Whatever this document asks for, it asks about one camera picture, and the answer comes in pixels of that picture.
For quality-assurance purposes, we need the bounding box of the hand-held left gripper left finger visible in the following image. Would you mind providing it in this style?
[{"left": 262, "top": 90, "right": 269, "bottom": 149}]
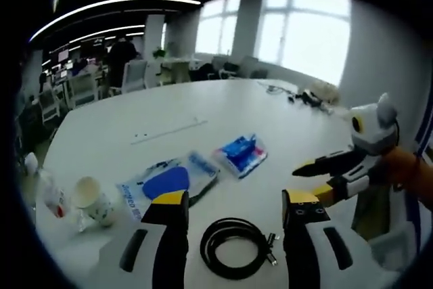
[{"left": 96, "top": 190, "right": 190, "bottom": 289}]

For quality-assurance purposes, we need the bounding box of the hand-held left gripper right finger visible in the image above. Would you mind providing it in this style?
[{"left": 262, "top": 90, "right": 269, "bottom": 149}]
[{"left": 281, "top": 189, "right": 390, "bottom": 289}]

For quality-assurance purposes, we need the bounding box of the black cable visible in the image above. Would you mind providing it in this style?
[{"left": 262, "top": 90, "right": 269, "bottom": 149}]
[{"left": 199, "top": 217, "right": 280, "bottom": 280}]

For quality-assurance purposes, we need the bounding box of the blue paddle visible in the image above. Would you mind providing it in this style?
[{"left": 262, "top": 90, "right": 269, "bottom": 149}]
[{"left": 116, "top": 151, "right": 221, "bottom": 223}]

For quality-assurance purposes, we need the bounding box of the white paper cup green print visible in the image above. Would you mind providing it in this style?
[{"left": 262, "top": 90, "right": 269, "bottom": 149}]
[{"left": 73, "top": 176, "right": 114, "bottom": 228}]

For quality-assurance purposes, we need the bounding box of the blue tissue packet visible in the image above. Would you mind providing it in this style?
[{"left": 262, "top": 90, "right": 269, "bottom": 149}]
[{"left": 212, "top": 133, "right": 269, "bottom": 179}]

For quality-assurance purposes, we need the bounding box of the clear plastic water bottle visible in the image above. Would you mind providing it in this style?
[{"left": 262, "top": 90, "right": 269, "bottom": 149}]
[{"left": 25, "top": 152, "right": 91, "bottom": 233}]

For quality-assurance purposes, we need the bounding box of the white table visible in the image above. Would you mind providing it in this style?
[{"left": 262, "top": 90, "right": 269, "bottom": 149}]
[{"left": 35, "top": 78, "right": 407, "bottom": 289}]

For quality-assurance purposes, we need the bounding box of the black bag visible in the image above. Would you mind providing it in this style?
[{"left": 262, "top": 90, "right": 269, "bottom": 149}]
[{"left": 196, "top": 62, "right": 218, "bottom": 82}]

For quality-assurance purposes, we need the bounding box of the white office chair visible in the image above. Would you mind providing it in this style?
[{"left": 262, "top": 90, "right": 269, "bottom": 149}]
[
  {"left": 120, "top": 60, "right": 148, "bottom": 94},
  {"left": 38, "top": 88, "right": 62, "bottom": 125}
]

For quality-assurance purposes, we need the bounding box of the white cabinet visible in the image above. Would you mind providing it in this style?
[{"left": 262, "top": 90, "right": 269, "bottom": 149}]
[{"left": 161, "top": 58, "right": 194, "bottom": 85}]

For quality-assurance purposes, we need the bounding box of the curved ceiling light strip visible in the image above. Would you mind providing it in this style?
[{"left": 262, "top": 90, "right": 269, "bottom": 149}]
[{"left": 28, "top": 0, "right": 203, "bottom": 43}]

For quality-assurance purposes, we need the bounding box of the cable clutter on table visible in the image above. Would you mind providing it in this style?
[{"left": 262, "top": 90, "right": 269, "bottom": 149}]
[{"left": 266, "top": 81, "right": 340, "bottom": 114}]

